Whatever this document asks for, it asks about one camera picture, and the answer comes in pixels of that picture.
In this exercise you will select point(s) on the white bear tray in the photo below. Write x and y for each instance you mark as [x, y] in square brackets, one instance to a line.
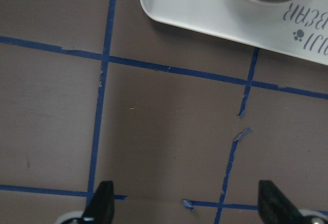
[297, 28]

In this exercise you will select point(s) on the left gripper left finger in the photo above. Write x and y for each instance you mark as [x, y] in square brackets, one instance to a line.
[100, 209]

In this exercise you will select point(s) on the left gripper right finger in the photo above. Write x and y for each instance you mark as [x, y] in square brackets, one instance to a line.
[274, 207]

